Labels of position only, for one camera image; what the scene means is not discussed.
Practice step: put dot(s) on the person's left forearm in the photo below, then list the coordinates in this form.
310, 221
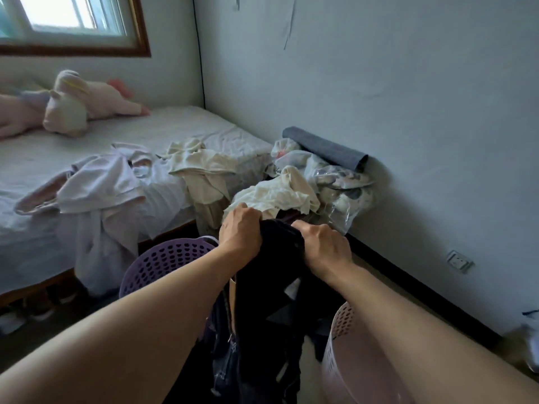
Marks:
126, 332

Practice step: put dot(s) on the purple plastic laundry basket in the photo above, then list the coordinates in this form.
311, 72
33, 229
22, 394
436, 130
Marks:
164, 258

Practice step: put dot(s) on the clear plastic bag of clothes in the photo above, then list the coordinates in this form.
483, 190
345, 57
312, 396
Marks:
349, 208
284, 149
337, 174

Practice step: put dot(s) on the white plastic bag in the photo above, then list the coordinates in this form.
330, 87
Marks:
531, 340

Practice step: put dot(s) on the pink plastic laundry basket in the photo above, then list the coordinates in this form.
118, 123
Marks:
358, 366

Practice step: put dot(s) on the pale lilac garment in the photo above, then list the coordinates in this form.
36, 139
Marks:
105, 189

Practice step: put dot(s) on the bed with white sheet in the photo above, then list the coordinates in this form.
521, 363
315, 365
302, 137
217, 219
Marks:
168, 138

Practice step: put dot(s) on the person's right hand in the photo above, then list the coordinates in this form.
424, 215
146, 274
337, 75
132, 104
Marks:
326, 252

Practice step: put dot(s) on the person's right forearm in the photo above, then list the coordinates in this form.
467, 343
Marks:
421, 344

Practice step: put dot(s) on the shoes under bed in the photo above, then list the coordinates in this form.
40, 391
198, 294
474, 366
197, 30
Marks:
38, 309

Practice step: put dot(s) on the dark blue jeans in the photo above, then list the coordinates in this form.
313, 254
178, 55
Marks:
221, 357

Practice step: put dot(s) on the person's left hand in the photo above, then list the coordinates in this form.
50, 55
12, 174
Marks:
238, 233

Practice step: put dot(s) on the pink plush toy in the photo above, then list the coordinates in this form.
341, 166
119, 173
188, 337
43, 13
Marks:
17, 113

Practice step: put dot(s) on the person's left fingers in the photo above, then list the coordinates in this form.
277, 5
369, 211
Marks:
252, 212

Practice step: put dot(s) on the grey rolled towel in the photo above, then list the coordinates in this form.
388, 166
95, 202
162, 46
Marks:
324, 149

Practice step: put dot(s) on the white and pink plush unicorn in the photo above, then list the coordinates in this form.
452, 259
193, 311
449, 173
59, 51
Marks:
80, 100

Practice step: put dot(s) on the window with wooden frame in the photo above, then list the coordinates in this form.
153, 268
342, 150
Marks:
71, 20

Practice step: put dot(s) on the black garment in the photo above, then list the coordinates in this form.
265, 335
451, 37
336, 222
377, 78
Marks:
269, 290

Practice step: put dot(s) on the person's right fingers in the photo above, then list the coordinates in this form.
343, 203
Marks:
304, 229

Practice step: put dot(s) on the cream garment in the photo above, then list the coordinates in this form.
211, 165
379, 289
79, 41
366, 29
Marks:
278, 195
202, 168

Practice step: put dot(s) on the white wall socket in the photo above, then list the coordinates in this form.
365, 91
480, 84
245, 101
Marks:
460, 261

